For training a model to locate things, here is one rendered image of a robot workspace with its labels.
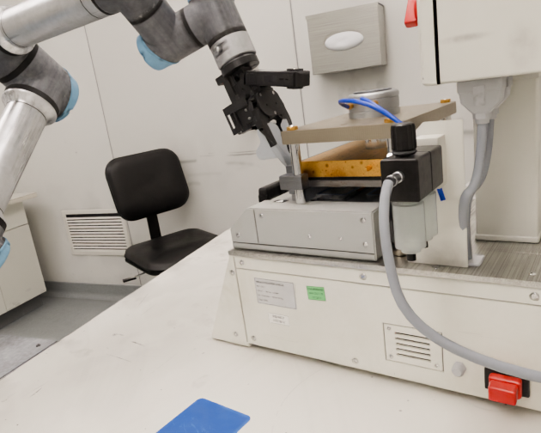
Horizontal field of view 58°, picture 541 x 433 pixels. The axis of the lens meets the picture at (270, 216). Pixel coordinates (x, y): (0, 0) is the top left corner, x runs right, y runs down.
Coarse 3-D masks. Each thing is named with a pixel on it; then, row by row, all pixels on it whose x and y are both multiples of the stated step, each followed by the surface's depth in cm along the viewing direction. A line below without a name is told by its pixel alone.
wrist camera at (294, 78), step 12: (252, 72) 85; (264, 72) 83; (276, 72) 82; (288, 72) 80; (300, 72) 80; (252, 84) 85; (264, 84) 84; (276, 84) 82; (288, 84) 81; (300, 84) 81
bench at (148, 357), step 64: (192, 256) 137; (128, 320) 101; (192, 320) 97; (0, 384) 83; (64, 384) 81; (128, 384) 78; (192, 384) 76; (256, 384) 73; (320, 384) 71; (384, 384) 69
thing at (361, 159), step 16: (352, 144) 85; (368, 144) 77; (384, 144) 76; (304, 160) 76; (320, 160) 73; (336, 160) 71; (352, 160) 70; (368, 160) 68; (320, 176) 74; (336, 176) 72; (352, 176) 71; (368, 176) 69
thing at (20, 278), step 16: (32, 192) 303; (16, 208) 300; (16, 224) 300; (16, 240) 299; (32, 240) 309; (16, 256) 299; (32, 256) 309; (0, 272) 289; (16, 272) 299; (32, 272) 309; (0, 288) 289; (16, 288) 299; (32, 288) 309; (0, 304) 289; (16, 304) 299
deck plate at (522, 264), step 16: (480, 240) 68; (256, 256) 76; (272, 256) 74; (288, 256) 72; (304, 256) 72; (320, 256) 71; (400, 256) 66; (496, 256) 62; (512, 256) 61; (528, 256) 60; (400, 272) 63; (416, 272) 61; (432, 272) 60; (448, 272) 59; (464, 272) 58; (480, 272) 58; (496, 272) 57; (512, 272) 57; (528, 272) 56
